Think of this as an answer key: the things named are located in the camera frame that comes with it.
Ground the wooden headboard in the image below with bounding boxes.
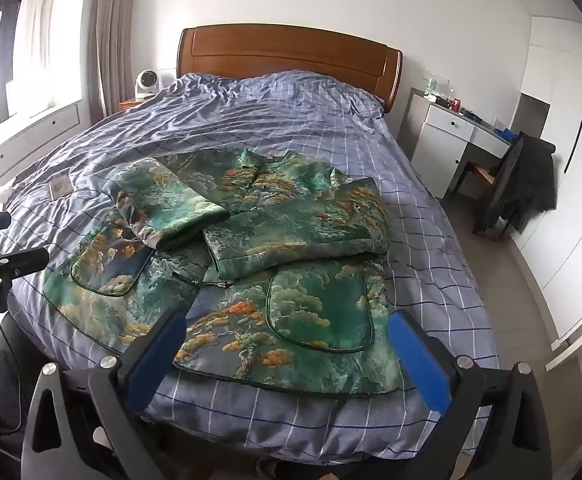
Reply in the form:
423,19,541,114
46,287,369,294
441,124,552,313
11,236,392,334
176,24,403,113

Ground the window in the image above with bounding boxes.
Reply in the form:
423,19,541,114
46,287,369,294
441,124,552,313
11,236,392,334
0,0,83,131

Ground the dark cloth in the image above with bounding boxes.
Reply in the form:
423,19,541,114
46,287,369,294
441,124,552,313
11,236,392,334
0,330,44,466

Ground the clear glass container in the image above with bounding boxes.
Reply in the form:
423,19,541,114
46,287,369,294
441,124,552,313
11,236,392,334
423,75,452,99

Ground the white round fan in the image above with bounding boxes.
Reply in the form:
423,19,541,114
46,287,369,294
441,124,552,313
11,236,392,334
135,68,161,99

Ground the sheer white curtain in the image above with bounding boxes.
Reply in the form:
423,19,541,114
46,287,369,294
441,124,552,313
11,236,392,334
21,0,58,111

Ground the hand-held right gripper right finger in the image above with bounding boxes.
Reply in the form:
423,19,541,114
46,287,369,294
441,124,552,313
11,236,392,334
388,310,554,480

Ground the white desk with drawers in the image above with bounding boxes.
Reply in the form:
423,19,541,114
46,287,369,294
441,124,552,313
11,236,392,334
408,87,514,201

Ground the wooden chair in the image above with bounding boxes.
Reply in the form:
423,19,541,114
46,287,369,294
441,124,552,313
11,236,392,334
451,160,512,239

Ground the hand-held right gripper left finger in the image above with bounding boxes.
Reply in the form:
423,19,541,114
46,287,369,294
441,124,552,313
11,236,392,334
21,308,189,480

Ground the beige curtain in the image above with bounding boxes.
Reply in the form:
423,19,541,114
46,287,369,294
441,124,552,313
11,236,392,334
94,0,139,118

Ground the white window cabinet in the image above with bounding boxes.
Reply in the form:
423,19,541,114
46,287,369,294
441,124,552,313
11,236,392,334
0,100,85,196

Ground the green patterned jacket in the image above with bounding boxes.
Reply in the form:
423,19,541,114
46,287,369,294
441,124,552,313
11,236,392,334
42,149,403,400

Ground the white wardrobe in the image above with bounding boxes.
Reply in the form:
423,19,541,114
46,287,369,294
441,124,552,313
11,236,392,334
511,15,582,356

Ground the bed with blue checked duvet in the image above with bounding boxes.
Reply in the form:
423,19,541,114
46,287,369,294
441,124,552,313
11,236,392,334
0,72,502,467

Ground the chair with black garment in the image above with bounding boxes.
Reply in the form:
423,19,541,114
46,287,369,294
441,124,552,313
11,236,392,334
481,131,558,235

